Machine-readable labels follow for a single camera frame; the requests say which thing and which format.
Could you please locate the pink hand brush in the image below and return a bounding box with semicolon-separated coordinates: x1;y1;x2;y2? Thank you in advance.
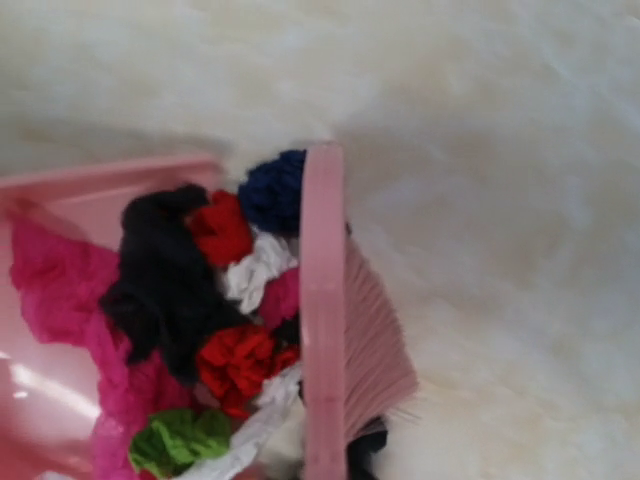
300;144;418;479

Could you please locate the pink dustpan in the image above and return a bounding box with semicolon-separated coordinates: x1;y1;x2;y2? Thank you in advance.
1;154;220;479

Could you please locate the green paper scrap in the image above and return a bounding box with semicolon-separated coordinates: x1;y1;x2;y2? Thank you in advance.
128;408;232;479

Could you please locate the pile of paper scraps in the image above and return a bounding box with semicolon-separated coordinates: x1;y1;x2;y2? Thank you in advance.
9;150;308;479

